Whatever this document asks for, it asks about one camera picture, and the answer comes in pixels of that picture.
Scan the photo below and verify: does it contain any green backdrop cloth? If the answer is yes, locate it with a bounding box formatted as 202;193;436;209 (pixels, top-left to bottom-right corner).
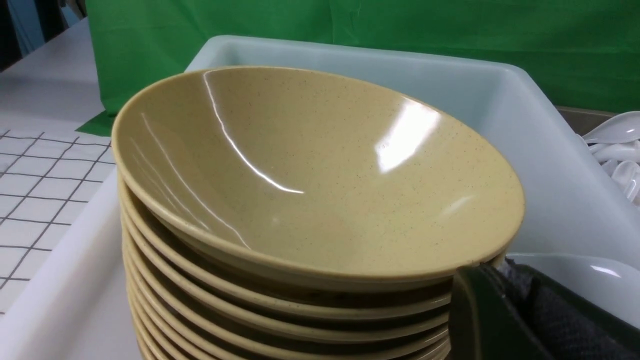
79;0;640;136

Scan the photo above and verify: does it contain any large white plastic tub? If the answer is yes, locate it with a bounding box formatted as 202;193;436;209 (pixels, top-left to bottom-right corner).
1;35;639;360

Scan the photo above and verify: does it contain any yellow noodle bowl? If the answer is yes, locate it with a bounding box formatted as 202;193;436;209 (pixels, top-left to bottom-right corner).
112;66;526;293

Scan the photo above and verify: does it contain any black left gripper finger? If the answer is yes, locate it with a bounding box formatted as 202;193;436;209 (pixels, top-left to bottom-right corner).
448;264;640;360

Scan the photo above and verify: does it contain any olive brown spoon bin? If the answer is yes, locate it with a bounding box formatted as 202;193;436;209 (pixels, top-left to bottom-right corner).
556;105;616;136

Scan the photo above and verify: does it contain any stack of yellow bowls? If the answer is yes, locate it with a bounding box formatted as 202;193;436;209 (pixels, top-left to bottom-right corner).
117;175;507;360

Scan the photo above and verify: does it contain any pile of white spoons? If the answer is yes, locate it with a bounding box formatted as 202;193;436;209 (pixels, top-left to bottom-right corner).
580;111;640;208

